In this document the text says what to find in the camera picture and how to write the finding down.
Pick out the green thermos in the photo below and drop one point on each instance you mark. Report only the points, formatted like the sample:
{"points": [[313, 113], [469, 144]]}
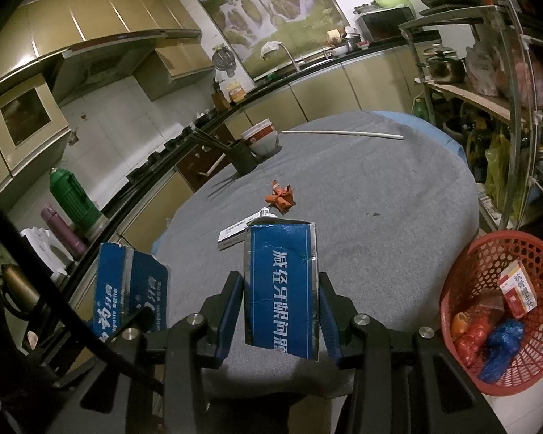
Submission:
{"points": [[76, 203]]}

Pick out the metal shelf rack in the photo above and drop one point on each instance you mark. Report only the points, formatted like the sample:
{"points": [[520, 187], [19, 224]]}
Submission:
{"points": [[499, 106]]}

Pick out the white red bowl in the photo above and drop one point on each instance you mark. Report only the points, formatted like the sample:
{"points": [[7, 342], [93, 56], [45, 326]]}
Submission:
{"points": [[261, 138]]}

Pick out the red plastic bag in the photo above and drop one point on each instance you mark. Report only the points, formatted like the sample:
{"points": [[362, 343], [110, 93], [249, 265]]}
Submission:
{"points": [[469, 345]]}

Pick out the blue plastic bag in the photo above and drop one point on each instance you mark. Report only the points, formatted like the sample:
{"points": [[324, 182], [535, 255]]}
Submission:
{"points": [[502, 346]]}

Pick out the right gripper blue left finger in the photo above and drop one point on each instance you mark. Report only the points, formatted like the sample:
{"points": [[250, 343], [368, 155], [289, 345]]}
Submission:
{"points": [[221, 313]]}

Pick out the white medicine box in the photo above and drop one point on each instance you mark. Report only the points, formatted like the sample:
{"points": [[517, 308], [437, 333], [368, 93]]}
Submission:
{"points": [[235, 233]]}

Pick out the black chopstick holder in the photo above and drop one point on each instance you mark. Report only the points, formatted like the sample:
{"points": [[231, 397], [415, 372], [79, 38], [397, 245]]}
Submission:
{"points": [[237, 152]]}

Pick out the white plastic jug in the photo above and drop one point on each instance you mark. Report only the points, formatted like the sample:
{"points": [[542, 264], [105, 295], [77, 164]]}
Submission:
{"points": [[49, 250]]}

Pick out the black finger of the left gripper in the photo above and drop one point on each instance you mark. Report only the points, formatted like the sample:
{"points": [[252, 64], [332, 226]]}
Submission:
{"points": [[78, 335]]}

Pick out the small orange wrapper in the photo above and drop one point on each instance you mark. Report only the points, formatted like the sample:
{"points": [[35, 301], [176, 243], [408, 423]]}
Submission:
{"points": [[459, 325]]}

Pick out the purple bottle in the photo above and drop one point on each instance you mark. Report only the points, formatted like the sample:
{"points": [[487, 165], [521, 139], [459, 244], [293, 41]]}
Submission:
{"points": [[63, 232]]}

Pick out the red plastic basket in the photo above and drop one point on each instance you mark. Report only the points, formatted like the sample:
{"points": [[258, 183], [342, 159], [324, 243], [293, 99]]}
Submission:
{"points": [[471, 286]]}

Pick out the range hood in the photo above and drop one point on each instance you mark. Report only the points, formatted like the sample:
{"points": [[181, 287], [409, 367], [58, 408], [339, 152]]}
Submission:
{"points": [[76, 70]]}

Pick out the crumpled orange wrapper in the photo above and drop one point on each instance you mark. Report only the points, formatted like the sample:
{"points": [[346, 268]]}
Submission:
{"points": [[281, 198]]}

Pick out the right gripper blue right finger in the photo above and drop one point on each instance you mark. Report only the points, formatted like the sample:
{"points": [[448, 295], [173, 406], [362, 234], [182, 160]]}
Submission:
{"points": [[344, 339]]}

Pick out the waterfall wall picture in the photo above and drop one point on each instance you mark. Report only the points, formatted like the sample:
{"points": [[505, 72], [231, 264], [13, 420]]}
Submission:
{"points": [[264, 33]]}

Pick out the orange white cardboard box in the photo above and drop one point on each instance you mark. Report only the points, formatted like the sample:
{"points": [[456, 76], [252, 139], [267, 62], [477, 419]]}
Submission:
{"points": [[517, 289]]}

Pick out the steel pot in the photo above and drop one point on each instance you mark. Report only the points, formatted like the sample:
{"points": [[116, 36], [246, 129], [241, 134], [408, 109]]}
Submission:
{"points": [[444, 64]]}

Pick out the blue toothpaste box piece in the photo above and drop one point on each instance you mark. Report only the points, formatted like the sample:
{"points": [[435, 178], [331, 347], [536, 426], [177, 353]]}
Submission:
{"points": [[126, 281]]}

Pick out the white tissue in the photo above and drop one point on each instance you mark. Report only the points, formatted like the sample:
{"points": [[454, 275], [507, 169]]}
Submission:
{"points": [[264, 212]]}

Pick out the long white stick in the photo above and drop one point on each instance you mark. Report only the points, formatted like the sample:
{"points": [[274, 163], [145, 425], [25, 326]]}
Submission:
{"points": [[368, 134]]}

